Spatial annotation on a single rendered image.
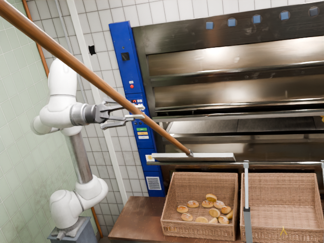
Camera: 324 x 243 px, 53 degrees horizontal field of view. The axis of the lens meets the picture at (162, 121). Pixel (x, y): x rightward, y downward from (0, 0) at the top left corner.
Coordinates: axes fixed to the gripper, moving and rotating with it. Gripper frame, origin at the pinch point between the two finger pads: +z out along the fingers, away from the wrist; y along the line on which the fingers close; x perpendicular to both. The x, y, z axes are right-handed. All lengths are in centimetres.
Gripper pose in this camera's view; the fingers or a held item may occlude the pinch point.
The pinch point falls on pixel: (135, 112)
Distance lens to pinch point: 126.7
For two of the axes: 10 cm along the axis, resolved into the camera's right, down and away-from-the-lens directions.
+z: 9.6, -0.4, -2.9
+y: -0.4, 9.7, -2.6
